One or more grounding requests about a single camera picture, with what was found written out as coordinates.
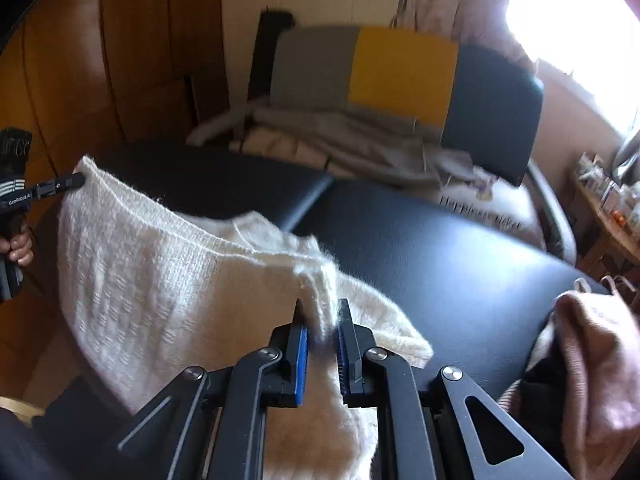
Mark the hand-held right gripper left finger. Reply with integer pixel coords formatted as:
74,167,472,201
118,299,309,480

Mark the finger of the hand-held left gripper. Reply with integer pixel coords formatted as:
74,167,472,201
34,172,86,199

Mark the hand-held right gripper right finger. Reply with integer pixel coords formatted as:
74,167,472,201
336,299,587,480

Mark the cream knit sweater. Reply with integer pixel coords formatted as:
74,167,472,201
57,155,435,480

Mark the pile of beige clothes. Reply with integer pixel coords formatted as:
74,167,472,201
186,102,546,251

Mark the person's left hand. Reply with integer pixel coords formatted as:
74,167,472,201
0,232,35,267

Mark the wooden wardrobe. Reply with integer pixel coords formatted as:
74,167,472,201
0,0,231,171

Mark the black padded bench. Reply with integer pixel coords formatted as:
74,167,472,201
35,141,613,436

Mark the pink brown garment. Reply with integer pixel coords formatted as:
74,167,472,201
497,276,640,480

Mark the grey yellow blue cushion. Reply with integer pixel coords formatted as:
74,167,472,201
269,25,545,188

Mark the cluttered wooden side table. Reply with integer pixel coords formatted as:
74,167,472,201
570,152,640,281

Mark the cream curtain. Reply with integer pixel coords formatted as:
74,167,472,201
395,0,538,76

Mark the black chair frame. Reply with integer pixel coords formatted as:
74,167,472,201
247,9,296,111

